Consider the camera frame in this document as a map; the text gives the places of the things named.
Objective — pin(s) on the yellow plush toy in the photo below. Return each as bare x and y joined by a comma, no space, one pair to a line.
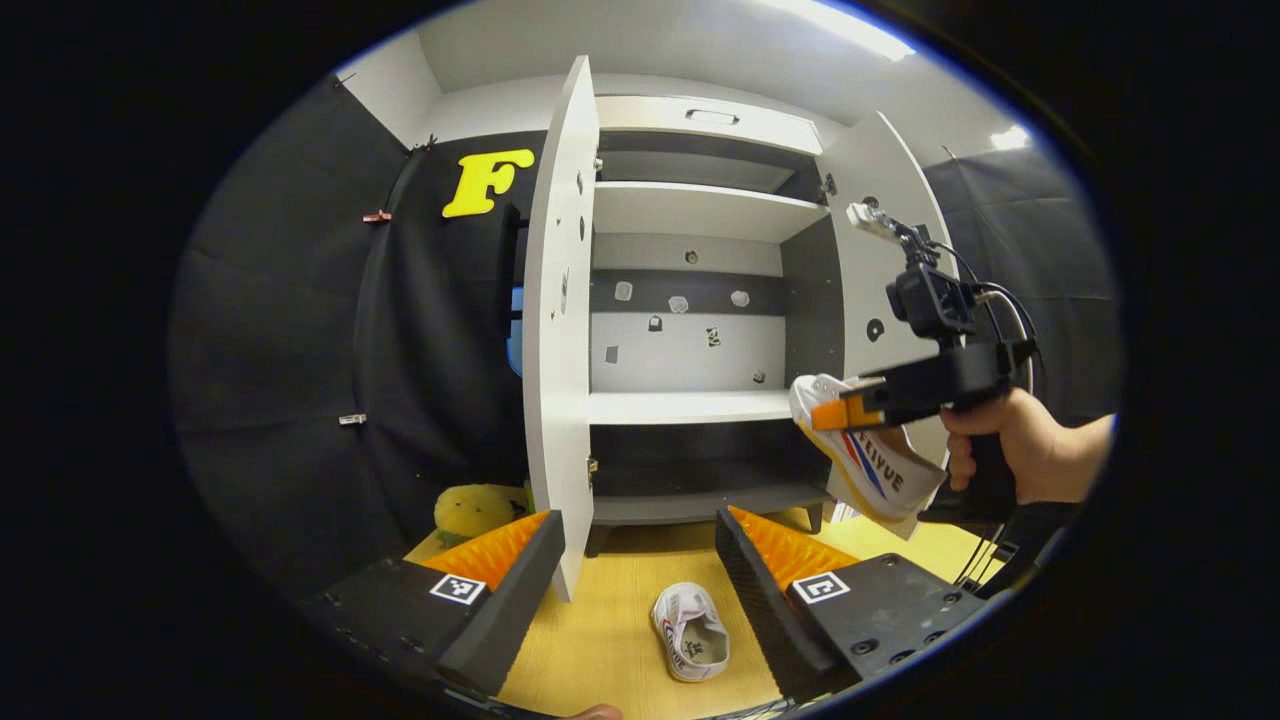
475,510

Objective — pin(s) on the white shoe with striped side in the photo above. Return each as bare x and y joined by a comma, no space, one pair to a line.
695,640
880,485

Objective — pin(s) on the white shoe cabinet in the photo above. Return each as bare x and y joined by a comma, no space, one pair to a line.
690,407

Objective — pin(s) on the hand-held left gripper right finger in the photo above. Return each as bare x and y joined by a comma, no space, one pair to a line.
765,610

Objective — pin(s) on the black cloth clip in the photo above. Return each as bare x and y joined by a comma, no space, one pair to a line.
422,144

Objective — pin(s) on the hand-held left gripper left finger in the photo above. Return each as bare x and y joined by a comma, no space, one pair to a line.
510,610

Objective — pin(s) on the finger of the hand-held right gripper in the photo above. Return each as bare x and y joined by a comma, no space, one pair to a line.
845,413

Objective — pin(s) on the white cabinet door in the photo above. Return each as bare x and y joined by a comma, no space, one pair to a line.
555,380
870,170

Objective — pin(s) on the black backdrop cloth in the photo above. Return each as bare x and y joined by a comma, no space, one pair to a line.
280,350

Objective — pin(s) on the small ceiling light panel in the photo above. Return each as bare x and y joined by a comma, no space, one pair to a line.
1010,138

